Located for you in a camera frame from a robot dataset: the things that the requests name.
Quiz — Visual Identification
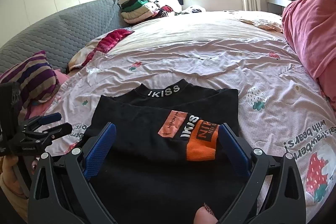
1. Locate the right hand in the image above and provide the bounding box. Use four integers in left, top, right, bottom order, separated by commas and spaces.
193, 203, 218, 224

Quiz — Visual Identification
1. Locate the purple striped pillow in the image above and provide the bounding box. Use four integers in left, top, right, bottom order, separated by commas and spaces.
1, 51, 61, 121

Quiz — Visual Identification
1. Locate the pink rumpled blanket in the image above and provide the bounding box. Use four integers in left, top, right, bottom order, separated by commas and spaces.
282, 0, 335, 108

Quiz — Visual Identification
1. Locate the grey quilted headboard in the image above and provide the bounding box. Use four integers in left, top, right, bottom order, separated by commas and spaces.
1, 0, 127, 73

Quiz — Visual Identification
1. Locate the red yellow floral cloth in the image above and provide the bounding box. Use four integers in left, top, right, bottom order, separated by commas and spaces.
68, 28, 133, 71

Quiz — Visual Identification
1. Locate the pink strawberry bed quilt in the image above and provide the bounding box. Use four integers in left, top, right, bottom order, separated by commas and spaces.
47, 12, 335, 223

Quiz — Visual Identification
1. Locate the left hand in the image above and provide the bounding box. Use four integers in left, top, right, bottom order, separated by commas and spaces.
2, 155, 23, 195

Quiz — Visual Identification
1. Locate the stack of folded clothes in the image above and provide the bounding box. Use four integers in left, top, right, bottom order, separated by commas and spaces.
120, 0, 177, 25

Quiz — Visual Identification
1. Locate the black IKISS shirt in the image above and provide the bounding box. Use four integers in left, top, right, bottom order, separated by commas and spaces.
85, 80, 245, 223

